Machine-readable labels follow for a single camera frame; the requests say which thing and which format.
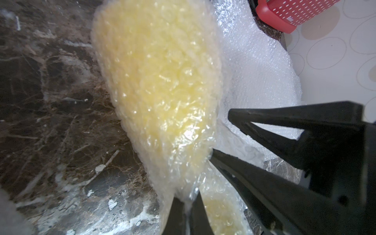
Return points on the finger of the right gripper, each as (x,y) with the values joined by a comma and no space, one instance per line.
(301,211)
(301,135)

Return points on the red toaster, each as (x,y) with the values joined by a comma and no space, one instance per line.
(286,15)

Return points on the yellow bubble glass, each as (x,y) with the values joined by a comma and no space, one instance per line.
(161,61)

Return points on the clear bubble wrap sheet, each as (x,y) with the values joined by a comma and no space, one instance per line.
(258,74)

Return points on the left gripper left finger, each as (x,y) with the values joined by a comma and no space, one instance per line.
(176,221)

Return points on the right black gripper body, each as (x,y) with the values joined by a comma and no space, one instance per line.
(347,181)

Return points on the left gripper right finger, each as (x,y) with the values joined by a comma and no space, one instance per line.
(198,219)

